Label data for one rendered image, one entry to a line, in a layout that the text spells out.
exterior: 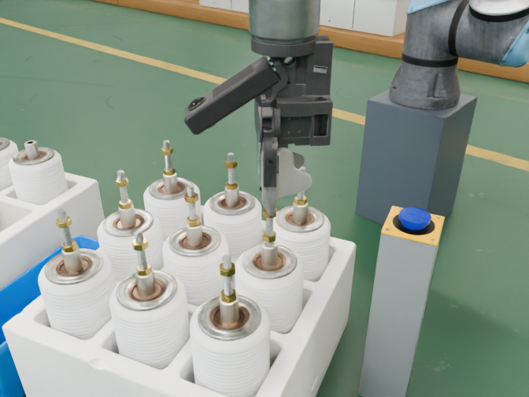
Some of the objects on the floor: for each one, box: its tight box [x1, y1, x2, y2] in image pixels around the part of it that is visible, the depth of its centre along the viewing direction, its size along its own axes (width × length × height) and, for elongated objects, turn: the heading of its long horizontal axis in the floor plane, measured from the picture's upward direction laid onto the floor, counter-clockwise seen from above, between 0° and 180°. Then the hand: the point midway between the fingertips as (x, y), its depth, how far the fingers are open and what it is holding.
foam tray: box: [2, 206, 357, 397], centre depth 82 cm, size 39×39×18 cm
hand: (264, 198), depth 64 cm, fingers open, 3 cm apart
